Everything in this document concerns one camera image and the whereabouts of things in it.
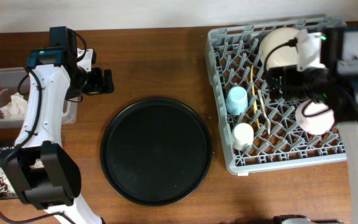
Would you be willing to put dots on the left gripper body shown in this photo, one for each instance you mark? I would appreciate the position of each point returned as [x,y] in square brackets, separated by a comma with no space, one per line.
[97,81]

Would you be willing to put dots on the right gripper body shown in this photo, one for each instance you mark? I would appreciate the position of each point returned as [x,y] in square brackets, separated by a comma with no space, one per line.
[276,82]

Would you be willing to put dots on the white plastic fork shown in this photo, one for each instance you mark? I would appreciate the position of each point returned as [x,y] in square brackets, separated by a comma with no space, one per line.
[260,95]

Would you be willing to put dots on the yellow plastic knife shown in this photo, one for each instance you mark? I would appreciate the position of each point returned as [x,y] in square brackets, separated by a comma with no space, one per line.
[253,84]

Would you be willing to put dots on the wooden chopstick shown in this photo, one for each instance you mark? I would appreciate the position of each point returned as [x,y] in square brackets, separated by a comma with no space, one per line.
[257,120]

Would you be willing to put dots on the pink small bowl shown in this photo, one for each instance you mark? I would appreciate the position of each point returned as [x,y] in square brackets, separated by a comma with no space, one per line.
[316,125]

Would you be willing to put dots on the light blue plastic cup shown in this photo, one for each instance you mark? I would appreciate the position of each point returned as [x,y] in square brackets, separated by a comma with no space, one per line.
[237,100]

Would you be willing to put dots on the cream plastic cup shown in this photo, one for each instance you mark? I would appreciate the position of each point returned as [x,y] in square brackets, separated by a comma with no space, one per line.
[243,136]

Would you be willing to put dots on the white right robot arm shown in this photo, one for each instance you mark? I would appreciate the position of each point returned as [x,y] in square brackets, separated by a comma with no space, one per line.
[339,53]

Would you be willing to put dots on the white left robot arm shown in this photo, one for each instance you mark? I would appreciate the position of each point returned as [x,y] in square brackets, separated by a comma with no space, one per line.
[41,173]

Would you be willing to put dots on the grey dishwasher rack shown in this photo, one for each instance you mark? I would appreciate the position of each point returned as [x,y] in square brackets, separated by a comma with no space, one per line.
[230,52]

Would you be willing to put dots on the clear plastic waste bin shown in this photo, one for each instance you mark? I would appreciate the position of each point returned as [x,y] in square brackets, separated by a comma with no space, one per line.
[5,81]

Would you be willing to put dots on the large crumpled white tissue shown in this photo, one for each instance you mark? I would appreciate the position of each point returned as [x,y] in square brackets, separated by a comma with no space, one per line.
[16,108]

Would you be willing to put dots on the black round tray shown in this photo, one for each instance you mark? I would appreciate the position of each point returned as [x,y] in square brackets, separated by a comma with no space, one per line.
[156,151]

